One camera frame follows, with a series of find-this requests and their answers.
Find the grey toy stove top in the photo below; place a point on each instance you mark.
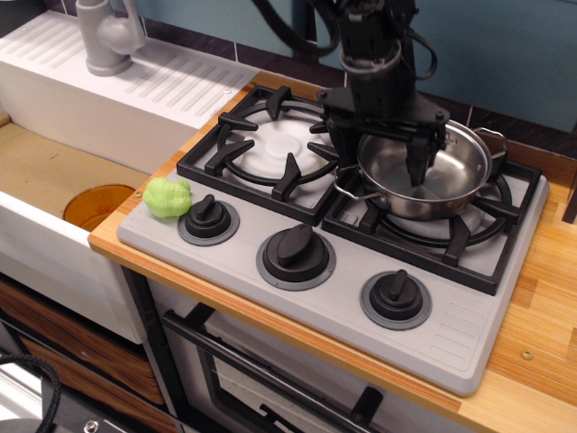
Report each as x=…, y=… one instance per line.
x=451, y=349

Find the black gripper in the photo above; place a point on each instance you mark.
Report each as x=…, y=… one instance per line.
x=408, y=118

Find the black burner grate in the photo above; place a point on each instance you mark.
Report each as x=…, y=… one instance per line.
x=270, y=157
x=474, y=248

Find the black left burner grate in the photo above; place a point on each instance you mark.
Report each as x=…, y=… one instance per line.
x=270, y=157

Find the black right burner grate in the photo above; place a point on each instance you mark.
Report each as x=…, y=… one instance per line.
x=474, y=248

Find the wooden drawer fronts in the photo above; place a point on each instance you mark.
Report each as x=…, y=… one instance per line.
x=90, y=360

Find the black middle stove knob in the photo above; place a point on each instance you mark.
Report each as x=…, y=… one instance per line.
x=296, y=259

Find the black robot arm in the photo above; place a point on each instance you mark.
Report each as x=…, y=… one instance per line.
x=376, y=44

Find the black right stove knob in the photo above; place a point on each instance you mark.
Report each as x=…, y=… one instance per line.
x=396, y=301

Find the black left stove knob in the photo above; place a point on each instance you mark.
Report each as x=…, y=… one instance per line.
x=209, y=222

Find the grey toy faucet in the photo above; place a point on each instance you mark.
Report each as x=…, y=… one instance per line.
x=109, y=40

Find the green toy cauliflower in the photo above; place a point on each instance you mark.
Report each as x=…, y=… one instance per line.
x=167, y=198

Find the stainless steel pot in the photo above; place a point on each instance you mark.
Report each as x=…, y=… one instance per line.
x=460, y=169

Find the black stove knob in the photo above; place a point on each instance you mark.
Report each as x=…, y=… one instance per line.
x=296, y=259
x=209, y=222
x=396, y=301

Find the orange sink drain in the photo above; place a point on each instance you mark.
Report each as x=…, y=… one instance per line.
x=91, y=207

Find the white toy sink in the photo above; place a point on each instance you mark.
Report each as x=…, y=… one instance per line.
x=65, y=130

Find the black oven door handle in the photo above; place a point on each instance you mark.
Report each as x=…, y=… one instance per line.
x=192, y=329

